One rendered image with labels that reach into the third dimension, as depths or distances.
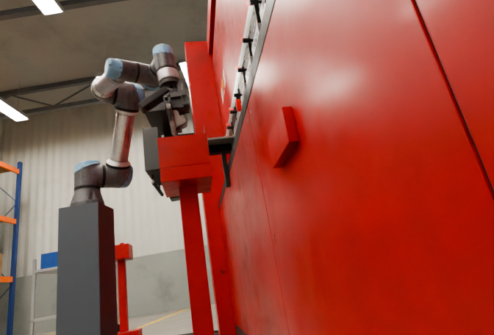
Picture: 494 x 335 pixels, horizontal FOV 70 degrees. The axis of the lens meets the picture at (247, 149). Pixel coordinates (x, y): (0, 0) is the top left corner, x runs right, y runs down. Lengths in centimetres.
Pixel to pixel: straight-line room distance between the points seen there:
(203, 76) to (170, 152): 188
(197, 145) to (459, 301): 94
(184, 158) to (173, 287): 789
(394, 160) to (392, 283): 14
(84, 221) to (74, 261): 17
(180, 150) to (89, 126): 951
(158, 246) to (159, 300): 121
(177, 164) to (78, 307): 83
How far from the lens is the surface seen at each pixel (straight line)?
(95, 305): 170
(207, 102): 287
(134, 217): 937
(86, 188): 183
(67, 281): 175
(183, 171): 114
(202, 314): 115
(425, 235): 36
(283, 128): 66
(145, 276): 914
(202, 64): 306
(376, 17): 40
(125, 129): 182
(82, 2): 668
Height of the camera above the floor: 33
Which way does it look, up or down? 20 degrees up
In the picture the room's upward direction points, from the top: 10 degrees counter-clockwise
